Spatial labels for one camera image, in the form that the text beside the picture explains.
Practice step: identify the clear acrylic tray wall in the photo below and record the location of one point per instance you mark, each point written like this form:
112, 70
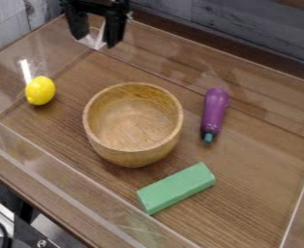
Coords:
251, 210

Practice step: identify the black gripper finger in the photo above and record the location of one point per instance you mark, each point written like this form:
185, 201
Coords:
77, 23
115, 29

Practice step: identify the clear acrylic corner bracket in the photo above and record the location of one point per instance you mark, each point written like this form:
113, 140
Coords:
95, 41

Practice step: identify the brown wooden bowl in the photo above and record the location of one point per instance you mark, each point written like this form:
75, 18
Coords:
133, 122

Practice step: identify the yellow toy lemon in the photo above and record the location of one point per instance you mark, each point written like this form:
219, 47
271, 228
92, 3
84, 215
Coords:
40, 91

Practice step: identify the purple toy eggplant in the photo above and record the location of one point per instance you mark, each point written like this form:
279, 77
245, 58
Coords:
216, 101

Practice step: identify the black metal bracket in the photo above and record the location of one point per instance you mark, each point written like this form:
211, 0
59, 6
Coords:
27, 237

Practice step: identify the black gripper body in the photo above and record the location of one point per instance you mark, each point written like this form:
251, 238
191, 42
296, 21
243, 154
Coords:
77, 9

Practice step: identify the green rectangular block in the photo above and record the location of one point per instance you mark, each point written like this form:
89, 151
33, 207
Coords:
175, 188

